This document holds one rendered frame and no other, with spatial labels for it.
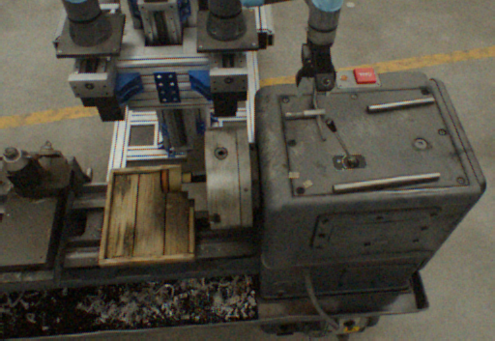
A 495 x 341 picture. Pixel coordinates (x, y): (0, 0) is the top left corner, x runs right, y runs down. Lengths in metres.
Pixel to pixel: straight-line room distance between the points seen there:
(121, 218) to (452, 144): 1.06
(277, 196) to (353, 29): 2.60
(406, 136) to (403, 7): 2.68
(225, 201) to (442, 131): 0.64
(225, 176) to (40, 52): 2.63
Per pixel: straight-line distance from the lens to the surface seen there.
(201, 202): 1.36
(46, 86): 3.45
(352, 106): 1.41
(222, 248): 1.56
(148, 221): 1.61
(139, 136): 2.70
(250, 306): 1.81
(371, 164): 1.29
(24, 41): 3.87
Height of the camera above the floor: 2.29
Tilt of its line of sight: 54 degrees down
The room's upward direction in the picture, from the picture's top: straight up
